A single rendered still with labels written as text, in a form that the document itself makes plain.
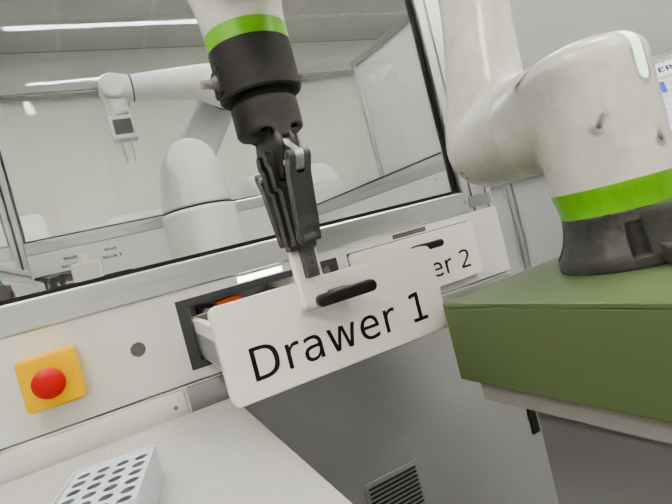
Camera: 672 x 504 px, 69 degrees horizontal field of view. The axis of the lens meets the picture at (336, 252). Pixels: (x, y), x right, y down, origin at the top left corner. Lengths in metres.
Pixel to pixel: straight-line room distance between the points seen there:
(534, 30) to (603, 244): 1.90
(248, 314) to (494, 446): 0.73
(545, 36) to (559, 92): 1.81
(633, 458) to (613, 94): 0.37
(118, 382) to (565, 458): 0.62
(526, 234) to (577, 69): 1.99
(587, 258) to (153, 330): 0.61
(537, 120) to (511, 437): 0.75
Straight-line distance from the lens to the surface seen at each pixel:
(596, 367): 0.50
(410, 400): 0.99
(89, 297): 0.82
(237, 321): 0.53
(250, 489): 0.51
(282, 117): 0.53
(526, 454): 1.21
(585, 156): 0.58
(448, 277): 1.00
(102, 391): 0.83
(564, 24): 2.35
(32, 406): 0.79
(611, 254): 0.58
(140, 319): 0.81
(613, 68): 0.59
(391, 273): 0.61
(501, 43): 0.75
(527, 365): 0.55
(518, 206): 2.53
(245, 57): 0.54
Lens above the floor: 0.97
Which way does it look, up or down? 2 degrees down
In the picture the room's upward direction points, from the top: 14 degrees counter-clockwise
